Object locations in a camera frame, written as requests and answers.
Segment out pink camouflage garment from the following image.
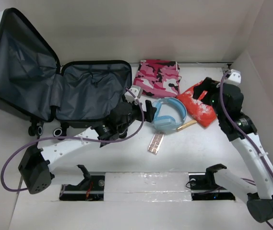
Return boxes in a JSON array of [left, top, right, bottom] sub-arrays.
[[133, 59, 181, 98]]

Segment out beige cosmetic tube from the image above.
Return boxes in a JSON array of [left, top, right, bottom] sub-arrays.
[[177, 119, 197, 132]]

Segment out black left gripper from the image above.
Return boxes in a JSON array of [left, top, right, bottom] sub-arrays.
[[118, 94, 155, 134]]

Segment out black suitcase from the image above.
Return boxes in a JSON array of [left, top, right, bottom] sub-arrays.
[[0, 8, 132, 136]]

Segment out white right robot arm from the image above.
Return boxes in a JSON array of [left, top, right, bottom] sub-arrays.
[[193, 77, 273, 223]]

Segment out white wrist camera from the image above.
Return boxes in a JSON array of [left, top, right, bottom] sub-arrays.
[[124, 85, 142, 104], [224, 69, 242, 86]]

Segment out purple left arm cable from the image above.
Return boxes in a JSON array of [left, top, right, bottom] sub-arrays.
[[1, 87, 144, 193]]

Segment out rose eyeshadow palette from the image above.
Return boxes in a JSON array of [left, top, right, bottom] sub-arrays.
[[147, 132, 165, 155]]

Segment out blue over-ear headphones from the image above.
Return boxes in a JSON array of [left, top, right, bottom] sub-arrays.
[[152, 97, 188, 133]]

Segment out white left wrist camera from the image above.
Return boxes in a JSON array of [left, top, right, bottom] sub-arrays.
[[124, 85, 142, 104]]

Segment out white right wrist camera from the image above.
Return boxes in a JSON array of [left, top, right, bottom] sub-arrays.
[[224, 69, 242, 86]]

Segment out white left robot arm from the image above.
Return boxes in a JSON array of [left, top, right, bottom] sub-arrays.
[[18, 100, 157, 195]]

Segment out red white garment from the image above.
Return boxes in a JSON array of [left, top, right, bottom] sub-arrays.
[[177, 81, 216, 128]]

